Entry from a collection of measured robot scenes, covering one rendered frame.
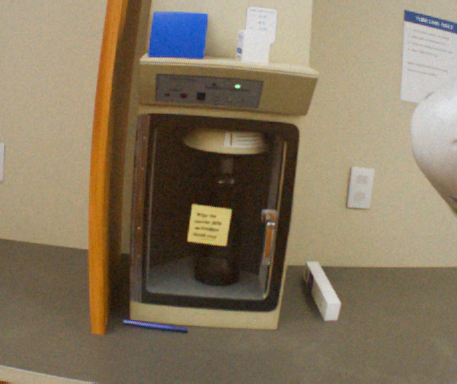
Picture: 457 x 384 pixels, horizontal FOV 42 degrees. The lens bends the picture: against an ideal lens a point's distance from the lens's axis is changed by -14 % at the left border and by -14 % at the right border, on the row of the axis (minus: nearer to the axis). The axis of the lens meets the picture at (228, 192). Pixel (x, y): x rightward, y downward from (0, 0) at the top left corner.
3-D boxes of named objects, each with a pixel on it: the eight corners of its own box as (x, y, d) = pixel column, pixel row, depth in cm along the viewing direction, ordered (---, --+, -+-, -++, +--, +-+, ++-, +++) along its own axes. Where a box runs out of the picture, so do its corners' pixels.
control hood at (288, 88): (138, 101, 128) (143, 53, 125) (305, 114, 131) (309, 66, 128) (133, 111, 117) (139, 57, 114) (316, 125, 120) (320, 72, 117)
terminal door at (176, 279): (133, 301, 139) (141, 112, 128) (276, 311, 141) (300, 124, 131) (133, 302, 138) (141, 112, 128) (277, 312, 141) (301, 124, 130)
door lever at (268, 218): (269, 257, 137) (256, 256, 137) (275, 212, 134) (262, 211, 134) (272, 267, 132) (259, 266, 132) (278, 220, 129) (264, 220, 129)
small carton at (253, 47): (235, 59, 123) (238, 29, 122) (262, 61, 124) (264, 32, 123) (241, 61, 119) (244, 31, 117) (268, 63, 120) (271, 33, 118)
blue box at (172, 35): (151, 53, 125) (156, 11, 122) (202, 55, 125) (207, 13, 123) (147, 57, 115) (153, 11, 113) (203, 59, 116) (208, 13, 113)
